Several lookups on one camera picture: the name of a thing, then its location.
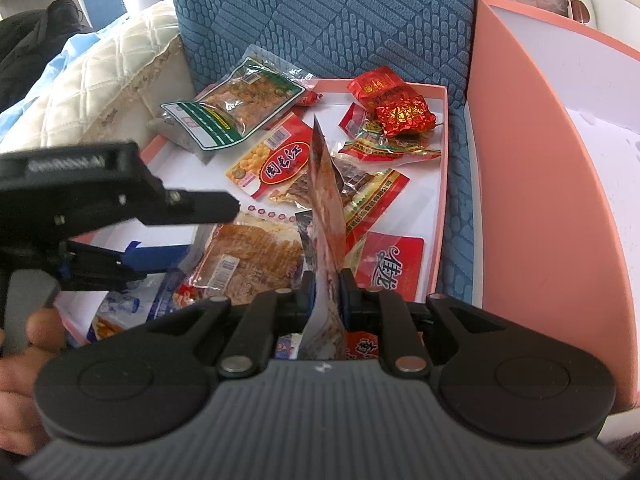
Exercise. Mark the light blue cloth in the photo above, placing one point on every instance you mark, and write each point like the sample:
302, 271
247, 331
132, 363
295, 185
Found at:
62, 60

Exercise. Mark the red green striped snack packet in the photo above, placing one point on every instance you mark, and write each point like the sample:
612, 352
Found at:
395, 149

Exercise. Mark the shallow pink cardboard box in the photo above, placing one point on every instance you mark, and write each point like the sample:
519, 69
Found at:
425, 185

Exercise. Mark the dark meat snack packet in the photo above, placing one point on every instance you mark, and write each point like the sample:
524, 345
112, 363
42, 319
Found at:
370, 190

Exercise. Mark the small red clear packet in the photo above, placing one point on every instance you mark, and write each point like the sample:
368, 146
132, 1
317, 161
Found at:
356, 119

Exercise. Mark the small red candy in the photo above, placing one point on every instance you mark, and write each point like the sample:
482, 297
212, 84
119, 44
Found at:
309, 98

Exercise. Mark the red yellow bean snack packet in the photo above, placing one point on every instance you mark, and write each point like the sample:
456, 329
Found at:
270, 160

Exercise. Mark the deep pink cardboard box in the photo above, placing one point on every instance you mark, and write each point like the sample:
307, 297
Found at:
525, 185

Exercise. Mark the person's left hand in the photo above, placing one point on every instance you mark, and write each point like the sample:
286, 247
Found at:
20, 400

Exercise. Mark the grey snack packet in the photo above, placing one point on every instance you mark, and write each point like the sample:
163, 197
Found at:
170, 135

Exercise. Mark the orange printed snack packet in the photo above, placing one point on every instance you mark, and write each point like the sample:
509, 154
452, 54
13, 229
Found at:
327, 210

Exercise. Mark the blue textured cushion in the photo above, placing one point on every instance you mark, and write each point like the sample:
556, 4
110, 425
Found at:
325, 10

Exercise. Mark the smooth red foil packet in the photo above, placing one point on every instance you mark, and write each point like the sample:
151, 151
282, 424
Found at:
380, 85

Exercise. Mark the clear orange tofu packet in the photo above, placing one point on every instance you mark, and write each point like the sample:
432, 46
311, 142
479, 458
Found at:
250, 255

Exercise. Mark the red label snack packet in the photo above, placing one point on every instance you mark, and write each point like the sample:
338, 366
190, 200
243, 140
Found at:
390, 265

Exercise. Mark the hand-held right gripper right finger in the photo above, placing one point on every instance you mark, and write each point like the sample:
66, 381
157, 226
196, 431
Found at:
346, 287

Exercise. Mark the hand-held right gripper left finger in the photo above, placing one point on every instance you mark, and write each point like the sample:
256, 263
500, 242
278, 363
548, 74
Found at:
309, 292

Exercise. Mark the cream quilted pillow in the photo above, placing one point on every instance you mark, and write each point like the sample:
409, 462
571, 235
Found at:
110, 70

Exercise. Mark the green bordered clear snack packet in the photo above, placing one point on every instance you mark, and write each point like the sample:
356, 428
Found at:
240, 100

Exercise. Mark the crinkled red foil packet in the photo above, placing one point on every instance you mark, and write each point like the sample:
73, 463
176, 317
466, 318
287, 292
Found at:
405, 117

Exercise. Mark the black garment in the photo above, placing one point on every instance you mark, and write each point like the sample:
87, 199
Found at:
30, 45

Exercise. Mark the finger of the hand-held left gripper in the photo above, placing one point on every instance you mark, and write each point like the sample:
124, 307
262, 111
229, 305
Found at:
200, 206
150, 260

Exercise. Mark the blue snack packet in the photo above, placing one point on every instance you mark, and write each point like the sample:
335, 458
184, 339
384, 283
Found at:
130, 305

